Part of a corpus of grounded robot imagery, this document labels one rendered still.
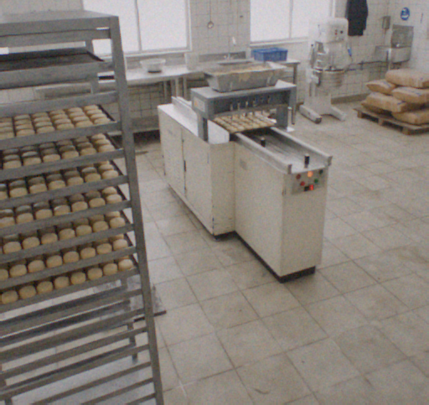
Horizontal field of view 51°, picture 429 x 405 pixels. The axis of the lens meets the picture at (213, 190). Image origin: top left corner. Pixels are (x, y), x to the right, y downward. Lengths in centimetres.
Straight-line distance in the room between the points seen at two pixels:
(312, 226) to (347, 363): 88
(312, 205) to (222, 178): 77
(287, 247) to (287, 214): 25
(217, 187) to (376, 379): 166
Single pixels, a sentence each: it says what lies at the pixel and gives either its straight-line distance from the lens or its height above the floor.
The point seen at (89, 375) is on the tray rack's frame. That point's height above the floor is 15.
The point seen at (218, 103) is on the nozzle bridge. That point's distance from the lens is 324.
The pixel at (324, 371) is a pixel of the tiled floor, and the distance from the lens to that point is 262.
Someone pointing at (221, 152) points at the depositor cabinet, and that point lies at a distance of 326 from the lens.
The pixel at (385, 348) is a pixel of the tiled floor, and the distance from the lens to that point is 282.
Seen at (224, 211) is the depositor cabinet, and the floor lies 28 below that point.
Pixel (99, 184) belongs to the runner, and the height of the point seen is 132.
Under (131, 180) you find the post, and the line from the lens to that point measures 145.
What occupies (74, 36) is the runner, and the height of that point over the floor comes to 177.
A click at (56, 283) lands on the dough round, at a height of 97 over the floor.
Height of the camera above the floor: 189
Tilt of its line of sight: 25 degrees down
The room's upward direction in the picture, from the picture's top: 2 degrees counter-clockwise
